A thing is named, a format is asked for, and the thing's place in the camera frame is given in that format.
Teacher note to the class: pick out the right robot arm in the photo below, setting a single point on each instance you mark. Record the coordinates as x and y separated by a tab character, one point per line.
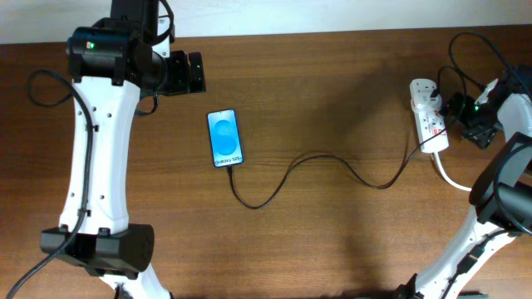
500	204

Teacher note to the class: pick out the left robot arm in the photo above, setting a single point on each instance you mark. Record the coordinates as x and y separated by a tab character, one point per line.
113	65

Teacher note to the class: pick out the white USB charger plug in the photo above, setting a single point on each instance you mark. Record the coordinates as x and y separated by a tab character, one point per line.
421	95

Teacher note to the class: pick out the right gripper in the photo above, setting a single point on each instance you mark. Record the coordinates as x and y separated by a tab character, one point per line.
474	132

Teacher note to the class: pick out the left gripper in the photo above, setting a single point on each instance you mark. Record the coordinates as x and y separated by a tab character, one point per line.
181	83

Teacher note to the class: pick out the white power strip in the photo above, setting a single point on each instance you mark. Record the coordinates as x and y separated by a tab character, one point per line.
431	131

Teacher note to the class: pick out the blue Galaxy smartphone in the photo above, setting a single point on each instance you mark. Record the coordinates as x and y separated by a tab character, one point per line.
224	138

